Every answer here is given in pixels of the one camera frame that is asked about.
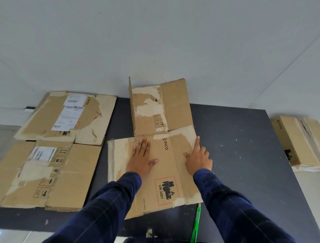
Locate person's left hand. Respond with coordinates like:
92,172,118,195
126,137,159,176

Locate person's right hand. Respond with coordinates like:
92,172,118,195
183,136,213,176

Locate person's left forearm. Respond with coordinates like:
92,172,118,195
42,171,143,243

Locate person's right forearm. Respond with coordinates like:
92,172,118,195
193,168,296,243

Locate green utility knife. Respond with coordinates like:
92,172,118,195
190,203,202,243

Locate flattened cardboard box, black symbols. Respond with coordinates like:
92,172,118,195
0,140,102,212

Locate closed brown cardboard box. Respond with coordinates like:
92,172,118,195
271,115,320,168

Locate flattened cardboard box, white label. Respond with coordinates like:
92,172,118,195
14,91,118,146

